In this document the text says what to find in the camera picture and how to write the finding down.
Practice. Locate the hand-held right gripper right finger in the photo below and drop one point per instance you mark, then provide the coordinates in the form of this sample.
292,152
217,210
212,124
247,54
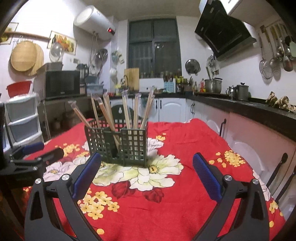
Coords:
208,176

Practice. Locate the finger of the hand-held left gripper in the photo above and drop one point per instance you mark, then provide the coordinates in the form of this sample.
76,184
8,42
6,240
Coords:
50,156
32,147

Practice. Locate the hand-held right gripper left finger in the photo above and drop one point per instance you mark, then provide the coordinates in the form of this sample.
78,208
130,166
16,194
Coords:
86,176

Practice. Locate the dark green chopstick basket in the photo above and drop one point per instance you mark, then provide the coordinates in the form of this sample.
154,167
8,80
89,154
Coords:
131,148

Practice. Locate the bunch of chopsticks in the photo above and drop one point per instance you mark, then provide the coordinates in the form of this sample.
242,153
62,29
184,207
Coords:
126,111

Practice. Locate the hanging steel utensils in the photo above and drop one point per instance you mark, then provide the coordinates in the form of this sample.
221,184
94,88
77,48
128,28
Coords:
211,62

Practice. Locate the plastic drawer unit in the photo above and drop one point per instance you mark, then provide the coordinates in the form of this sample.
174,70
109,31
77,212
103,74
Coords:
23,125

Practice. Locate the stacked steel pots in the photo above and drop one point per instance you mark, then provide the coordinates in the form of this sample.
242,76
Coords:
68,120

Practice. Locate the red floral blanket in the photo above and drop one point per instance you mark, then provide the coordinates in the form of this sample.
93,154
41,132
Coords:
185,139

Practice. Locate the black chair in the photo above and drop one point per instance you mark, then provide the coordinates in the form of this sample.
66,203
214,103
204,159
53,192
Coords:
223,121
283,158

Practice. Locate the metal shelf rack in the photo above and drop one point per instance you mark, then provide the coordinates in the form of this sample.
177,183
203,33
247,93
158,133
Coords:
64,98

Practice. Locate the red plastic basin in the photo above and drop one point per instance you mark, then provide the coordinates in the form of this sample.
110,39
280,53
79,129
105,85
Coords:
18,89

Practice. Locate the black microwave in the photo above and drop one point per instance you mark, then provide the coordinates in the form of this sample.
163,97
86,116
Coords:
61,84

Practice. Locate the white base cabinets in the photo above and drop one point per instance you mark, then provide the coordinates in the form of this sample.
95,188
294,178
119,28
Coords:
171,109

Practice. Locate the blue plastic crate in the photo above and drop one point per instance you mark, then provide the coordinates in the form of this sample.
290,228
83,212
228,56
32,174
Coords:
94,90

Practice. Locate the black kitchen countertop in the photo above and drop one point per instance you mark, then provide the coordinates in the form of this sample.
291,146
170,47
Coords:
254,109

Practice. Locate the small steel kettle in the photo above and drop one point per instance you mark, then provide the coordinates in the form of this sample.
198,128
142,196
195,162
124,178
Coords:
231,92

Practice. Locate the round wooden board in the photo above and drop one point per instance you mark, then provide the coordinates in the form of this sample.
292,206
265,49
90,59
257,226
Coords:
39,60

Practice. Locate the orange sauce bottle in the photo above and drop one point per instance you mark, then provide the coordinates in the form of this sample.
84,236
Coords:
202,87

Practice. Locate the steel stockpot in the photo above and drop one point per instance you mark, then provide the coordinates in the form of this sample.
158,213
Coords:
212,86

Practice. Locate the black blender jug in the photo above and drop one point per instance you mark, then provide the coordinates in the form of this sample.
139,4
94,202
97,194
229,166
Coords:
82,70

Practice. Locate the round bamboo tray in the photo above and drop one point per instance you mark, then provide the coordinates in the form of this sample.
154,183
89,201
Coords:
23,55

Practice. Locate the group of condiment bottles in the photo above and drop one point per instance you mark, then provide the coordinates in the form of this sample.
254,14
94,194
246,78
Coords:
182,83

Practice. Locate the blue knife block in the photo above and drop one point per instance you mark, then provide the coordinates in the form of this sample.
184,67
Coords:
168,87

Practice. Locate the clear glass lid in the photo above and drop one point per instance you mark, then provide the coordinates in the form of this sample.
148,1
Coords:
56,52

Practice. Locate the pile of brown roots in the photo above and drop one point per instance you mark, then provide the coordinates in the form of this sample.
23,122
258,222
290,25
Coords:
279,102

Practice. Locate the white jug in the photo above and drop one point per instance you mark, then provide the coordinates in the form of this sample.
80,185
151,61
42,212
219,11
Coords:
113,72

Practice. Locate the wooden cutting board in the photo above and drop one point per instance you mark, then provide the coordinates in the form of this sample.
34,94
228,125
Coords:
133,77

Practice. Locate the white box appliance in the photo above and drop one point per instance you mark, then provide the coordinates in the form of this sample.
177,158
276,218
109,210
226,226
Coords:
150,83

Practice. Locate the hanging steel pot lid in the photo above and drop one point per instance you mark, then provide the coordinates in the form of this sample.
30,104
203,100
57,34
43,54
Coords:
192,66

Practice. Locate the hanging steel bowl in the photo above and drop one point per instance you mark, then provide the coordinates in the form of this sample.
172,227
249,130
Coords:
101,54

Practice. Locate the row of spice jars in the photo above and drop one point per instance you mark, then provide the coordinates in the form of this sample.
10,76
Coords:
148,75

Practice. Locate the hanging paper packets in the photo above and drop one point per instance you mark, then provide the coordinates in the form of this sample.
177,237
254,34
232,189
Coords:
118,57

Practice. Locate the dark window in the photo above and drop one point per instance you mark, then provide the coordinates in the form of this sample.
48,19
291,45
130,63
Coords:
143,58

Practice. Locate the steel skimmer ladle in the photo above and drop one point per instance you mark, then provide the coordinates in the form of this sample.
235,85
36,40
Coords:
274,62

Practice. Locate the white water heater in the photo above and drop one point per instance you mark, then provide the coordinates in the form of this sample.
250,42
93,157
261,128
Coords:
92,20

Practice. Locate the black range hood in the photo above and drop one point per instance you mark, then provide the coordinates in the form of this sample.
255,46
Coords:
222,30

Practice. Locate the fruit wall poster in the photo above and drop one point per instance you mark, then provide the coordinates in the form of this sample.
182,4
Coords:
67,42

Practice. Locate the yellow wall poster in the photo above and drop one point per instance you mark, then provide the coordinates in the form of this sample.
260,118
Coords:
10,30

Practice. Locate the utensil hanging rail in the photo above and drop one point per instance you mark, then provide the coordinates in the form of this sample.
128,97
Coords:
262,28

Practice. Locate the white wall cabinet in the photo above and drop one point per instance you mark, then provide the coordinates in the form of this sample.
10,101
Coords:
232,5

